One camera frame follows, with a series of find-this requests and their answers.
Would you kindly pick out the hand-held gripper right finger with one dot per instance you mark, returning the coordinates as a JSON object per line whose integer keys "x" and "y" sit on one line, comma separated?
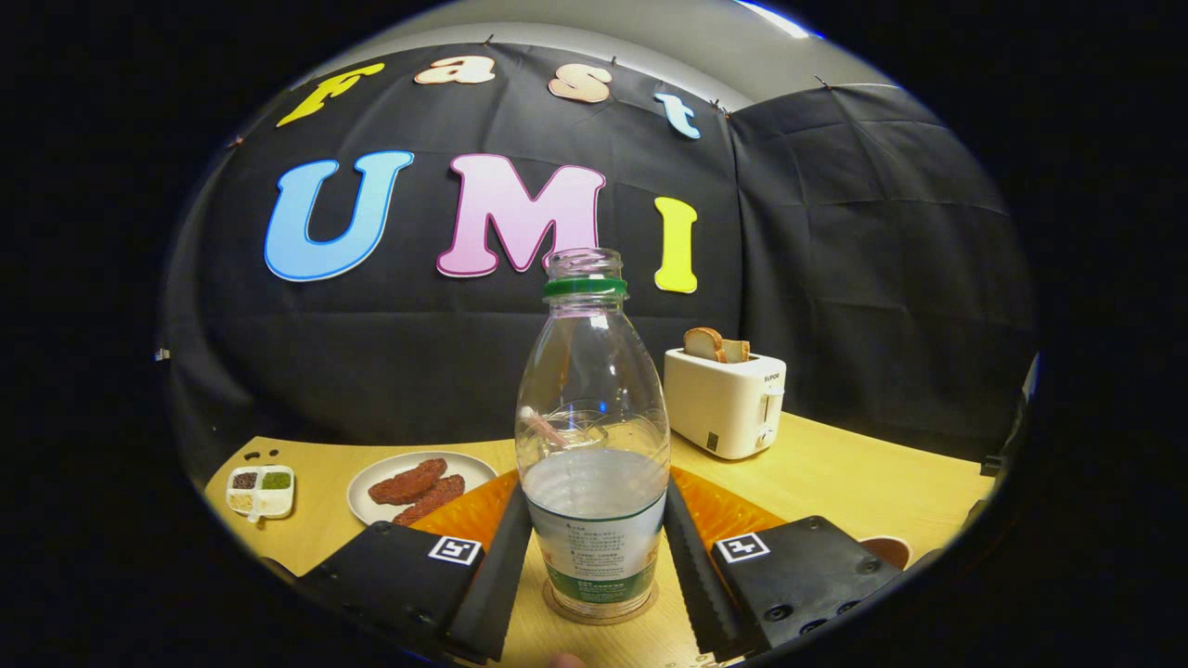
{"x": 705, "y": 594}

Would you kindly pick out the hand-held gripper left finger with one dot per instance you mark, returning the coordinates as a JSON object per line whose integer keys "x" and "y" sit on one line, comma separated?
{"x": 487, "y": 594}

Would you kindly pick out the round wooden coaster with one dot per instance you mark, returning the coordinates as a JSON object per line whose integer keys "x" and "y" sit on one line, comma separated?
{"x": 549, "y": 598}

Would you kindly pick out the clear plastic juice bottle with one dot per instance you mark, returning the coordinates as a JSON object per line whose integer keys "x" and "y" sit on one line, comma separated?
{"x": 594, "y": 520}

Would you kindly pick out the brown meat patty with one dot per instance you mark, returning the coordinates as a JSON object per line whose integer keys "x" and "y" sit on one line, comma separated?
{"x": 434, "y": 499}
{"x": 408, "y": 481}

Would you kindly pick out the white round plate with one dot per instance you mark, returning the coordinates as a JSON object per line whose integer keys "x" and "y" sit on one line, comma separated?
{"x": 464, "y": 464}

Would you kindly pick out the wooden table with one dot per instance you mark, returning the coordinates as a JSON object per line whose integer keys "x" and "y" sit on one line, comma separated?
{"x": 835, "y": 482}

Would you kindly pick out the thin brown stick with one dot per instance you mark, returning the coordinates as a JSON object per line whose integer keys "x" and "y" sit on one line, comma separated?
{"x": 543, "y": 427}

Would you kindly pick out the white toaster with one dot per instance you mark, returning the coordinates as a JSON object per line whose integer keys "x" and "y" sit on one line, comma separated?
{"x": 719, "y": 408}

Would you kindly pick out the toast bread slice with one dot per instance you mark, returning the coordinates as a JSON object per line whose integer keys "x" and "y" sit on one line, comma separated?
{"x": 703, "y": 343}
{"x": 736, "y": 351}

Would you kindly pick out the white compartment seasoning tray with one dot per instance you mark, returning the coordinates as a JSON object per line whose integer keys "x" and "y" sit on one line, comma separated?
{"x": 260, "y": 492}

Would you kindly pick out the black backdrop cloth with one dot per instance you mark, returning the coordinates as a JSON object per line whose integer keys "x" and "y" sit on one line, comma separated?
{"x": 835, "y": 232}

